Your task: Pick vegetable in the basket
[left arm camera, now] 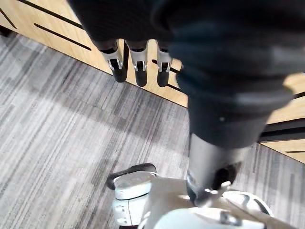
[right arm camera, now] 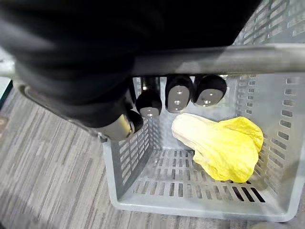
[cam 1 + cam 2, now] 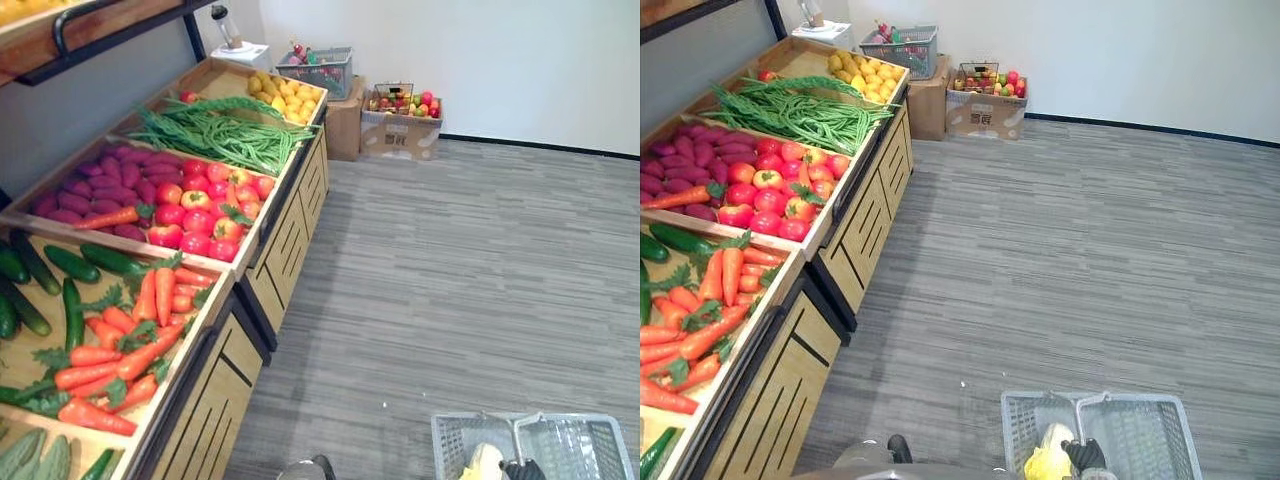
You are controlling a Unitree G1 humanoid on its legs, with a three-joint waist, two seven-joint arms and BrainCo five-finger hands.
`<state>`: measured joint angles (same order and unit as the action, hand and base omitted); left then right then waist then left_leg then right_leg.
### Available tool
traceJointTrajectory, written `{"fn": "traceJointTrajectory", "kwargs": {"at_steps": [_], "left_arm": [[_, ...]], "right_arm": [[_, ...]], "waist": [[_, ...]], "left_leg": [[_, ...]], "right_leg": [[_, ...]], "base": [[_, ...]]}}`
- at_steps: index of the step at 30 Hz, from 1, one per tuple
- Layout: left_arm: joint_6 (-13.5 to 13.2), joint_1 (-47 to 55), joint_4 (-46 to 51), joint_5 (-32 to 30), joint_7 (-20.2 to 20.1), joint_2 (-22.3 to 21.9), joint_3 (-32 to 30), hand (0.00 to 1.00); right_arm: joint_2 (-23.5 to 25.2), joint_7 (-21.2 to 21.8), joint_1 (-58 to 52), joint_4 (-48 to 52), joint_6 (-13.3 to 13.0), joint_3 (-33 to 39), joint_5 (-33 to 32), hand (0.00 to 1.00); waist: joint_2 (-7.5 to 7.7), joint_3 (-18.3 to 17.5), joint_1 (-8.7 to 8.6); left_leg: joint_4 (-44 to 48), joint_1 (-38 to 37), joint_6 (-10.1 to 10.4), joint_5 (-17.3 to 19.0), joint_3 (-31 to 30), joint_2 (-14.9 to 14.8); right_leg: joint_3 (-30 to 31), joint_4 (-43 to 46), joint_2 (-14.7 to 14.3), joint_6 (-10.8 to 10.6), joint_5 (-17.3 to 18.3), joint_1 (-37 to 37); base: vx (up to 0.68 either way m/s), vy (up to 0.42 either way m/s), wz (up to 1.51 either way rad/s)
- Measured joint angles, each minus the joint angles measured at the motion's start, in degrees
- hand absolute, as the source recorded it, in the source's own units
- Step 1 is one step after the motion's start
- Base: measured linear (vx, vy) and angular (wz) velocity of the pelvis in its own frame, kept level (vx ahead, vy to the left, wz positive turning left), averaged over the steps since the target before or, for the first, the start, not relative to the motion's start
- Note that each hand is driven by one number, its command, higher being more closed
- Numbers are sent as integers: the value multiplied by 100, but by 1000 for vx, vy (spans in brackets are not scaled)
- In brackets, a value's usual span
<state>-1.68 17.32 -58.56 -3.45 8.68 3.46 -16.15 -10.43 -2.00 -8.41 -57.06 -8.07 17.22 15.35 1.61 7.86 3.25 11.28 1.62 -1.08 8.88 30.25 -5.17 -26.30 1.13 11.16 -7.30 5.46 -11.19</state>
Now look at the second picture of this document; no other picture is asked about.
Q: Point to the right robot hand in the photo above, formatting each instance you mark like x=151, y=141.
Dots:
x=78, y=52

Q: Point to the grey plastic shopping basket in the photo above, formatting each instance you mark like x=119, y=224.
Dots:
x=197, y=190

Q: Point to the yellow napa cabbage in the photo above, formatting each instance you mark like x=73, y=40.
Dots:
x=221, y=148

